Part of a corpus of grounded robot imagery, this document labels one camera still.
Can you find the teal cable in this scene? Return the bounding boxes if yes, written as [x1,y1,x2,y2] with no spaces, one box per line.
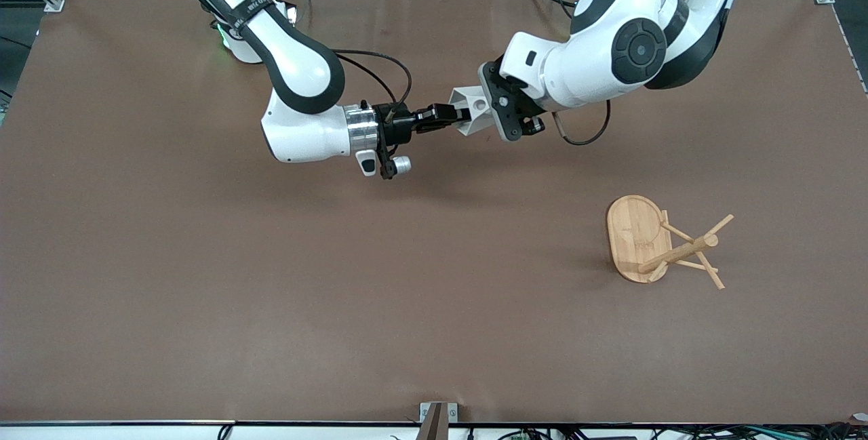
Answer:
[736,425,868,440]

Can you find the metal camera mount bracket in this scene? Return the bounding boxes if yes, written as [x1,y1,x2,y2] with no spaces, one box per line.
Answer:
[415,402,459,440]

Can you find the white faceted cup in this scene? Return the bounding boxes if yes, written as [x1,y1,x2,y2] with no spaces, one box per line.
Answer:
[450,86,494,137]

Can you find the brown paper table cover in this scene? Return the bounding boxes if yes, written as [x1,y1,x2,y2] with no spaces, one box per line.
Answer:
[0,0,868,425]

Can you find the wooden cup rack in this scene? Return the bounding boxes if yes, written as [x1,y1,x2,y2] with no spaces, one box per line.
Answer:
[606,195,735,290]

